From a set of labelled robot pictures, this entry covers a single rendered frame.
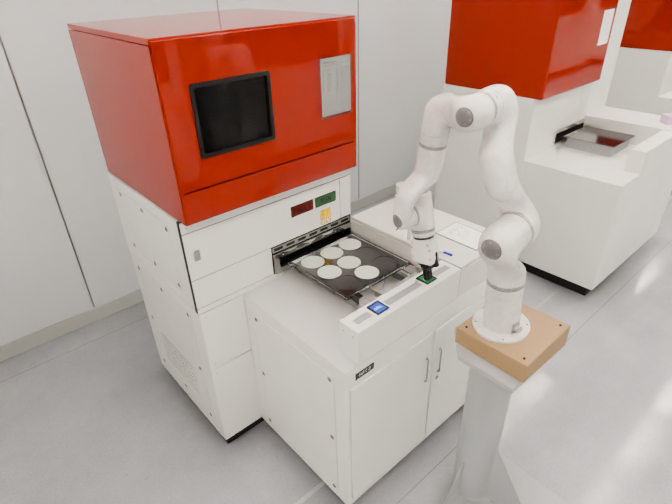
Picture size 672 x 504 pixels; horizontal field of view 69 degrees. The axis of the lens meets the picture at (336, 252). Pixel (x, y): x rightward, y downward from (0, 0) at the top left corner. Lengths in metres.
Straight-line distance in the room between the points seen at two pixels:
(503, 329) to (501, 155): 0.59
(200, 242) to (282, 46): 0.74
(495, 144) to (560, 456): 1.63
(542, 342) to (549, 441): 1.00
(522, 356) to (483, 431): 0.46
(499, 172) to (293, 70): 0.81
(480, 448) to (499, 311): 0.65
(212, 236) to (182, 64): 0.61
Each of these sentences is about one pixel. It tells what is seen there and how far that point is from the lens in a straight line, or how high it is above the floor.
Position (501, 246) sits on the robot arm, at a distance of 1.47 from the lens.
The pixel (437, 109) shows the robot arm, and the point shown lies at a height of 1.61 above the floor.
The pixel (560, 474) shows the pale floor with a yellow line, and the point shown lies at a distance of 2.58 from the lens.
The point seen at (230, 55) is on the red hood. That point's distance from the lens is 1.69.
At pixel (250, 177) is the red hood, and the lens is 1.80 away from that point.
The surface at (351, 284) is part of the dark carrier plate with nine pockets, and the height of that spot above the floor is 0.90.
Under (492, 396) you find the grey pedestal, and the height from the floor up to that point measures 0.63.
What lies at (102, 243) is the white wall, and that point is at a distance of 3.38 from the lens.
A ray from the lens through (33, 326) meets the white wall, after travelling 3.51.
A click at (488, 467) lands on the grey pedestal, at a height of 0.22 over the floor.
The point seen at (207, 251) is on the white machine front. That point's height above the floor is 1.07.
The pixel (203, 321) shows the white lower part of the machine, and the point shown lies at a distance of 2.01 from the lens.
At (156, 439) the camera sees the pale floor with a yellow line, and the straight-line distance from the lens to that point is 2.70.
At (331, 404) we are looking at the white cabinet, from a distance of 1.84.
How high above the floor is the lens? 1.98
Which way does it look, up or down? 31 degrees down
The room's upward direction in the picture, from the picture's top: 2 degrees counter-clockwise
